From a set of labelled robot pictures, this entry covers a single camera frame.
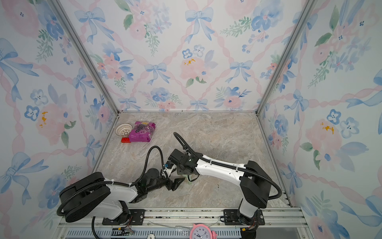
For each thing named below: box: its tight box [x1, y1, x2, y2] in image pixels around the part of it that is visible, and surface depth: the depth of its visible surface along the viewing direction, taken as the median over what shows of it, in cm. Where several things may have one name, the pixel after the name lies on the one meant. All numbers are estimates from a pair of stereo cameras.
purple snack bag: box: [129, 121, 156, 142], surface depth 102 cm
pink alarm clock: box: [189, 223, 218, 239], surface depth 69 cm
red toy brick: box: [121, 137, 132, 143], surface depth 103 cm
